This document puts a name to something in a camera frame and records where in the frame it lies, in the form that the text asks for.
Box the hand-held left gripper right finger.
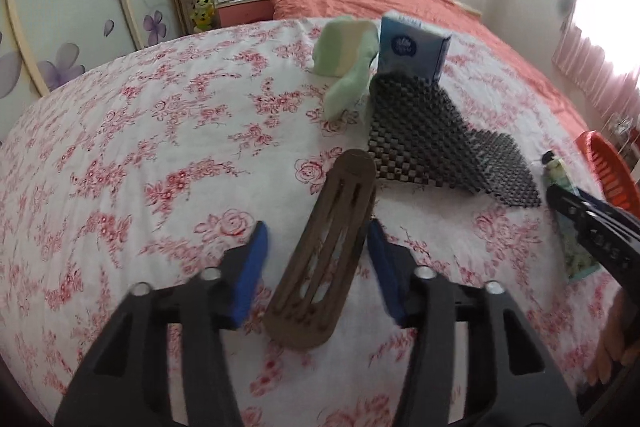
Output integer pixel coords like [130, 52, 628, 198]
[367, 221, 583, 427]

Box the pink nightstand with mugs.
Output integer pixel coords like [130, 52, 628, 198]
[214, 0, 275, 29]

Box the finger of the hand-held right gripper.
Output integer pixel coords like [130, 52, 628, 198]
[547, 185, 640, 280]
[575, 191, 640, 239]

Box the pale green squeeze tube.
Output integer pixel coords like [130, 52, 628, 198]
[542, 150, 602, 282]

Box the pink floral tablecloth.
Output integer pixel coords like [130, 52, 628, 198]
[0, 18, 631, 427]

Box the brown slotted insole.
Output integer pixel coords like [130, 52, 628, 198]
[262, 149, 377, 351]

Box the pink curtain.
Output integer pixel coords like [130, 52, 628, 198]
[552, 0, 640, 122]

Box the blue and white carton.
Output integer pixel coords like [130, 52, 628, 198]
[376, 11, 453, 84]

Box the person's right hand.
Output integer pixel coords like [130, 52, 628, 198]
[587, 287, 640, 388]

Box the orange plastic basket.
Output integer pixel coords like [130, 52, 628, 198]
[574, 130, 640, 214]

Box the pale green and cream cloth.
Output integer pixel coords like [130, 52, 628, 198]
[312, 18, 381, 118]

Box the green frog plush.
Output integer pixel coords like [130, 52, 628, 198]
[192, 0, 215, 32]

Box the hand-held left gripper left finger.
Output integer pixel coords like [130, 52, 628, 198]
[54, 221, 269, 427]

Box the bed with coral duvet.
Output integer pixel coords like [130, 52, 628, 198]
[270, 0, 601, 142]

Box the black mesh mat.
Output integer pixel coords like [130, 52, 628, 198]
[366, 72, 544, 208]

